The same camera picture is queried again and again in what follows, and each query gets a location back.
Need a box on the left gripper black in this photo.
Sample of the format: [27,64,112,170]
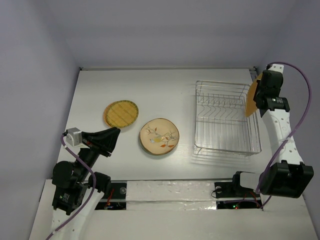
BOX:
[77,125,121,180]

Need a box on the orange wicker plate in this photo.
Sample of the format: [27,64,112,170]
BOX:
[244,73,263,118]
[103,101,119,127]

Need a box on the yellow-green woven plate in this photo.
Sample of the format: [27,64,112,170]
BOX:
[113,100,139,129]

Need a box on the teal floral plate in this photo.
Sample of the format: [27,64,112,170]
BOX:
[139,133,179,156]

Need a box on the cream floral plate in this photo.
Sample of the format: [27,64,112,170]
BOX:
[139,118,180,156]

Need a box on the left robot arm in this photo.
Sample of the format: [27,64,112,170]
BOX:
[47,127,121,240]

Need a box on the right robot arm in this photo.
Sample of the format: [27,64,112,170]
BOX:
[253,69,314,199]

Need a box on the white foam strip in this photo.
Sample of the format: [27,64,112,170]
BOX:
[125,180,217,211]

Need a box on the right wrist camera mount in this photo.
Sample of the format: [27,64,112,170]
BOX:
[266,63,284,74]

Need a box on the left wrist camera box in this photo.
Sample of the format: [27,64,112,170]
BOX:
[63,127,82,147]

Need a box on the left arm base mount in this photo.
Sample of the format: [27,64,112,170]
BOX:
[95,181,127,211]

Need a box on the metal wire dish rack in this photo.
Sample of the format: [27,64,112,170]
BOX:
[194,80,262,156]

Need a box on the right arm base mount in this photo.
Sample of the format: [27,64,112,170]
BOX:
[211,171,262,210]

